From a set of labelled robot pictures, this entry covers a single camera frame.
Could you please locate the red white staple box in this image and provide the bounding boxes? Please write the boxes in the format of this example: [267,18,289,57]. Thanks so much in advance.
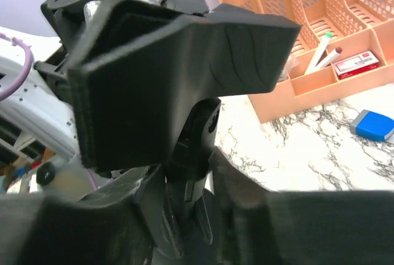
[333,50,380,80]

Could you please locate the orange plastic file organizer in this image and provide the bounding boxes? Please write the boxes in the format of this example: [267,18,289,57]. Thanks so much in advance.
[220,0,393,122]

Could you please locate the round-base mic stand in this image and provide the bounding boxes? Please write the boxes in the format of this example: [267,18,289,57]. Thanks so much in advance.
[161,98,221,259]

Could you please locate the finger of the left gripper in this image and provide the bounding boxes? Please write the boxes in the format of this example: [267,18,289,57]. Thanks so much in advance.
[66,0,214,172]
[196,4,301,98]

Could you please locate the blue small box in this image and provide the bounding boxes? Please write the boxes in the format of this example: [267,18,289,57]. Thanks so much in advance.
[350,109,393,142]

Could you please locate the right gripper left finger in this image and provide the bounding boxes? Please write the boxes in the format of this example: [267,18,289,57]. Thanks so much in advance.
[1,166,184,264]

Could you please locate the white pen in organizer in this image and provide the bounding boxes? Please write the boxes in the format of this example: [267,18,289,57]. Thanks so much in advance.
[305,32,332,74]

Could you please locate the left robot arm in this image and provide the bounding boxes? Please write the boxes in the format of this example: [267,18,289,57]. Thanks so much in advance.
[1,0,301,176]

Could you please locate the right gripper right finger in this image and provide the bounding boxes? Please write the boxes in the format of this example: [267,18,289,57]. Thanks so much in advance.
[211,149,393,264]

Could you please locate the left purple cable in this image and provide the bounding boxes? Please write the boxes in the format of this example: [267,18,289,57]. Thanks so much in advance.
[0,33,34,101]

